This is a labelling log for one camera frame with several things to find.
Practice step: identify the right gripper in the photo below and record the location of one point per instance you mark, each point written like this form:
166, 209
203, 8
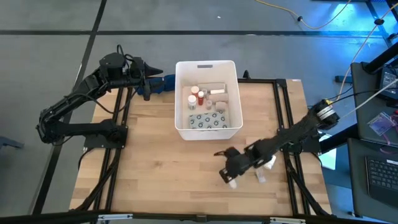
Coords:
239, 163

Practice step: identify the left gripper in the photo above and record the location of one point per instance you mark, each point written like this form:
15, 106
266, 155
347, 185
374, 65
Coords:
141, 81

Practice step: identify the orange pill bottle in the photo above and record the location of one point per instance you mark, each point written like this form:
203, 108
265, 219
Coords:
195, 91

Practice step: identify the grey patterned blister pack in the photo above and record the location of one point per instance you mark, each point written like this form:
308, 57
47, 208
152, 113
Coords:
208, 120

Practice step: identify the white pill bottle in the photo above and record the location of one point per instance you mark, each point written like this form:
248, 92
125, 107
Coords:
271, 162

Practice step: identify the white-capped jar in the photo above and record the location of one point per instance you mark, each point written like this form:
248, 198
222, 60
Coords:
192, 102

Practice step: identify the red bottle white cap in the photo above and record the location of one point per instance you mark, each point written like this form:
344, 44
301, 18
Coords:
201, 98

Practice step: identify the small beige bandage roll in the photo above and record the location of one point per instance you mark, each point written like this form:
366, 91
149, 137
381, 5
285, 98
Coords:
220, 106

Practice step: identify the long beige bandage roll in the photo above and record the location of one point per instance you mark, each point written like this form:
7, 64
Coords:
211, 86

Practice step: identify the medium beige bandage roll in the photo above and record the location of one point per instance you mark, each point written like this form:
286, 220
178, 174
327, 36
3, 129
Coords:
219, 98

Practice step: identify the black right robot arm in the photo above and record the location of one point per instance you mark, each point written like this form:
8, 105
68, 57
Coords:
295, 130

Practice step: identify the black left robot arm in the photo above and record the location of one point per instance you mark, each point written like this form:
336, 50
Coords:
77, 93

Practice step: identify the white plastic bin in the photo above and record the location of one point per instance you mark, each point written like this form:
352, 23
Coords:
186, 74

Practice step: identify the blue cloth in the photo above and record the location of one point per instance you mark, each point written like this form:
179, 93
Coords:
161, 85

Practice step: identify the black overhead crossbeam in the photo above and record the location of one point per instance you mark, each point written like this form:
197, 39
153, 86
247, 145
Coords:
199, 218

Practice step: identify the black diagonal pole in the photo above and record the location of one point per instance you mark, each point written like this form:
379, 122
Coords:
381, 57
339, 138

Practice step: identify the black side desk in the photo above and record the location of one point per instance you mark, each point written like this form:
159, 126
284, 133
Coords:
357, 174
367, 105

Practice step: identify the small black floor box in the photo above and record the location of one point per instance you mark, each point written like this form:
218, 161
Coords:
340, 78

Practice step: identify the grey floor object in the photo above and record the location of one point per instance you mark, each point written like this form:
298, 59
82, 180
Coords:
11, 143

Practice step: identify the black keyboard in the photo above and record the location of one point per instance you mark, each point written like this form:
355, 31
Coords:
384, 177

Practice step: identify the black laptop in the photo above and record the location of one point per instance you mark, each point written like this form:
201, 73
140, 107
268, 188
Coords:
388, 82

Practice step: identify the black stand rods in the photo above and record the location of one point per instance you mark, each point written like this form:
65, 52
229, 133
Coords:
381, 29

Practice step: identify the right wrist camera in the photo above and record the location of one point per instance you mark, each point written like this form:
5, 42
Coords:
232, 152

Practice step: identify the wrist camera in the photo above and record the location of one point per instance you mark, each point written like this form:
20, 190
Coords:
137, 64
232, 152

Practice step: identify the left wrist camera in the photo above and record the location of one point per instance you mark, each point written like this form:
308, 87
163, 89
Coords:
137, 64

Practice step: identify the silver beam bracket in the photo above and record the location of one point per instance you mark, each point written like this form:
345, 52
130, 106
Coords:
115, 216
287, 220

